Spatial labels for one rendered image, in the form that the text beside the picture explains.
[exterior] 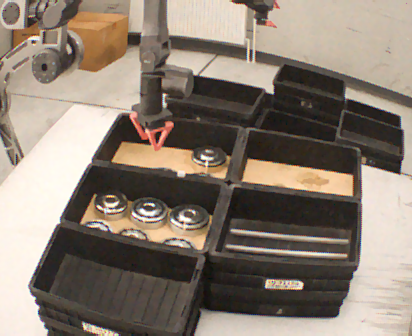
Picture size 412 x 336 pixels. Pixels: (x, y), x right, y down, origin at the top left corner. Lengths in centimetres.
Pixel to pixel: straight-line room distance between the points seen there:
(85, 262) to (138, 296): 19
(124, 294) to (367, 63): 349
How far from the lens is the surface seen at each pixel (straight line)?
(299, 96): 309
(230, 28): 466
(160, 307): 146
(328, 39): 461
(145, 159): 197
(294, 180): 192
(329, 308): 160
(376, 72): 466
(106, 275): 154
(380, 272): 182
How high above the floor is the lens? 189
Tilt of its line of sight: 33 degrees down
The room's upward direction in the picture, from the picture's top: 3 degrees clockwise
